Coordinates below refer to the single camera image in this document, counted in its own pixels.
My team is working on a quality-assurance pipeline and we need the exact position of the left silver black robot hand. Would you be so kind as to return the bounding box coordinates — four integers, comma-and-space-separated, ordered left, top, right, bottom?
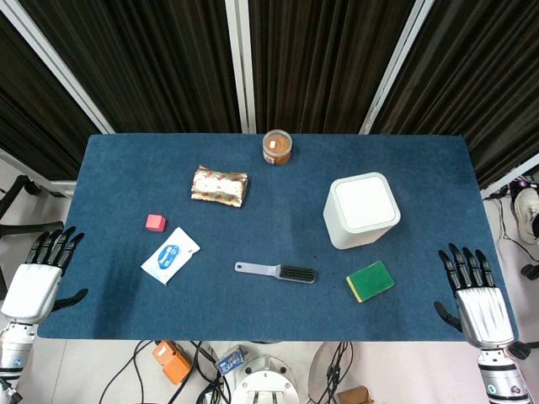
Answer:
1, 226, 89, 325

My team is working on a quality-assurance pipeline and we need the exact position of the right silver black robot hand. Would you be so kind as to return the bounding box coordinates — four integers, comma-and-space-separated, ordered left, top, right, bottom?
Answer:
433, 242, 516, 350

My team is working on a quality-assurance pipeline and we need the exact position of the green yellow sponge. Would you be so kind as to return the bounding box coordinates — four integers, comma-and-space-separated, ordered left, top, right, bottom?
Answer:
345, 260, 398, 305

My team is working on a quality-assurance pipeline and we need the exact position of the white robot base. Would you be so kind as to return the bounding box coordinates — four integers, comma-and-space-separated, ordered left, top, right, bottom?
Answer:
232, 354, 302, 404

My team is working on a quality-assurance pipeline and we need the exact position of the white square container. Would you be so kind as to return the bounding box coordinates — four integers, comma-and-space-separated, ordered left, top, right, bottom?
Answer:
323, 171, 402, 252

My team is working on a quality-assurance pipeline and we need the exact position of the white sneaker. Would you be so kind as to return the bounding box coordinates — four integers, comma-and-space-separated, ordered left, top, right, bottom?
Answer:
513, 188, 539, 245

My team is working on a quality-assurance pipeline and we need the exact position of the red cube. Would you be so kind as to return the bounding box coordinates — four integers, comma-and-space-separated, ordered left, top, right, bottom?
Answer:
145, 214, 168, 233

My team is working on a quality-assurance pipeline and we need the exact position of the white blue wet wipes pack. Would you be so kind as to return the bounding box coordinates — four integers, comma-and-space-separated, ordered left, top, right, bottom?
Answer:
140, 226, 201, 286

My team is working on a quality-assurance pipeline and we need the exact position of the brown cardboard box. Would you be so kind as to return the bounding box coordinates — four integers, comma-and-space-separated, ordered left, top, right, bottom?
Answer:
335, 385, 376, 404

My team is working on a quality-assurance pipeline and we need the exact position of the orange box device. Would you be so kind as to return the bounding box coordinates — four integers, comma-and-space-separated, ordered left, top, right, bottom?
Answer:
152, 340, 193, 385

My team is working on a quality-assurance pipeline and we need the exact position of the black pleated curtain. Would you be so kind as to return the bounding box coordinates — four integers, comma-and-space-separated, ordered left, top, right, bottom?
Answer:
0, 12, 103, 182
19, 0, 242, 135
370, 0, 539, 190
247, 0, 419, 135

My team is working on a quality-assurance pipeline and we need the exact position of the grey brush with black bristles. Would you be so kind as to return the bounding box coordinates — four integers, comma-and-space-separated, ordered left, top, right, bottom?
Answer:
234, 261, 318, 286

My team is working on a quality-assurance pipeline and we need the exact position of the blue circuit board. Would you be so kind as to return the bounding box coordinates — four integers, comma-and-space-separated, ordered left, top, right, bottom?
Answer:
215, 345, 246, 376

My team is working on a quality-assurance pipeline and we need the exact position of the gold foil snack packet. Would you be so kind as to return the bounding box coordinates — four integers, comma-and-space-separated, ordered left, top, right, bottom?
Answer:
191, 165, 250, 209

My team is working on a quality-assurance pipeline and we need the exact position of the blue table cloth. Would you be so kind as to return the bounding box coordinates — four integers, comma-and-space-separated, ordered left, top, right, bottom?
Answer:
36, 133, 521, 343

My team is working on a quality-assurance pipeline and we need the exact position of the clear jar of rubber bands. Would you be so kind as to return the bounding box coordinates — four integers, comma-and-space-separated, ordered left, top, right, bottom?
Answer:
262, 130, 294, 167

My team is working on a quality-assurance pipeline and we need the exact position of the black cable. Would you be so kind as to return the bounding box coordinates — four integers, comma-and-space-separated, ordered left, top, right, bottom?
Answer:
483, 193, 539, 279
99, 339, 153, 404
306, 340, 355, 404

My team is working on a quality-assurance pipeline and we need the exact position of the white metal frame post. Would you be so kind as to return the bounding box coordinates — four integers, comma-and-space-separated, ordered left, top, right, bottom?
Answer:
224, 0, 258, 135
0, 0, 115, 136
359, 0, 440, 136

